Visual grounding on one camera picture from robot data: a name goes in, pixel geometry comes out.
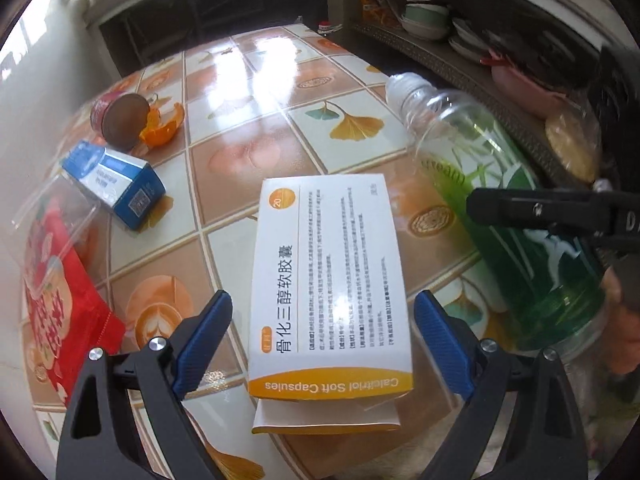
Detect red can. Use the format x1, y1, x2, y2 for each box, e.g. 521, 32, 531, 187
90, 92, 151, 151

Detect blue white box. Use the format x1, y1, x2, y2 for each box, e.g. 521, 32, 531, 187
61, 141, 167, 231

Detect clear plastic wrapper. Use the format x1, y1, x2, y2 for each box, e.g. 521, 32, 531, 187
10, 172, 103, 281

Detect orange peel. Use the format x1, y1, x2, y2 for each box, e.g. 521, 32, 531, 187
138, 102, 186, 148

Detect green plastic bottle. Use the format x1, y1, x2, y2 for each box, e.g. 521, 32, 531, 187
385, 72, 608, 361

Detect white orange medicine box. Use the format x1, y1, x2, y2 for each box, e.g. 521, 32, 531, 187
247, 174, 415, 435

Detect orange snack packet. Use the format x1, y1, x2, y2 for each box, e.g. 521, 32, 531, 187
360, 0, 401, 26

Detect green white bowl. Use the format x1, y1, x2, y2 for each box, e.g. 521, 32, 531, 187
400, 2, 451, 41

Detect red snack bag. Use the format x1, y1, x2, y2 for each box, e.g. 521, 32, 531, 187
22, 197, 126, 408

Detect person's right hand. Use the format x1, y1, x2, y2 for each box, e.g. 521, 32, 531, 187
602, 257, 640, 403

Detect pink plastic basin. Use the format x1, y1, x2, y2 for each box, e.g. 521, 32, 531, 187
490, 57, 568, 118

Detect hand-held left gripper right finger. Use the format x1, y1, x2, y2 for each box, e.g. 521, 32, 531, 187
414, 290, 588, 480

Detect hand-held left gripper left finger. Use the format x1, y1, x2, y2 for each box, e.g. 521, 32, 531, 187
55, 290, 233, 480

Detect bag of yellow food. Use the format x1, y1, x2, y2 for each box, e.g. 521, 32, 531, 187
544, 105, 603, 183

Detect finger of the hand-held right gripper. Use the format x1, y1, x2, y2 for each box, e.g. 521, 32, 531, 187
466, 187, 616, 236

